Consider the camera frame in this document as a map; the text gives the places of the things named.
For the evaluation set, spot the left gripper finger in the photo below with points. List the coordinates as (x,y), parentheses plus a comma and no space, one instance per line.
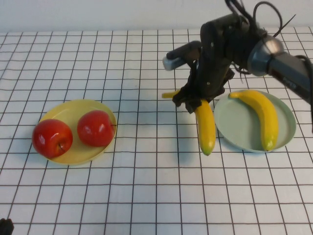
(9,227)
(3,227)

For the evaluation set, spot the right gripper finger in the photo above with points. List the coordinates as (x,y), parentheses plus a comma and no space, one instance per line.
(182,96)
(193,106)

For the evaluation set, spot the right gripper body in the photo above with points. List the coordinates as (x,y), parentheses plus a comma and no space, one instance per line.
(210,80)

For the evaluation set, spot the yellow banana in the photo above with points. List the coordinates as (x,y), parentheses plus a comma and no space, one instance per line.
(266,115)
(206,129)

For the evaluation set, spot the red apple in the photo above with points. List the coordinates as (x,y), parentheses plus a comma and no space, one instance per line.
(95,128)
(51,137)

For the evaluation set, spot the grey-black right robot arm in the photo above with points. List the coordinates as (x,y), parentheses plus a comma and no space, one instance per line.
(288,71)

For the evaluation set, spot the pale blue-green round plate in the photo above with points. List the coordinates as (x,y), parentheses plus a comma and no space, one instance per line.
(239,127)

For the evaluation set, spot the yellow round plate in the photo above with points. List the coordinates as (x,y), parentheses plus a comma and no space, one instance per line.
(71,110)

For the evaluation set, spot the white grid-pattern tablecloth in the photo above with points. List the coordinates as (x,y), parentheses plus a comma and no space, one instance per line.
(122,61)

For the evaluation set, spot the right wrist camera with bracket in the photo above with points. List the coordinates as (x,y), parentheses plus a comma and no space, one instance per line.
(181,55)

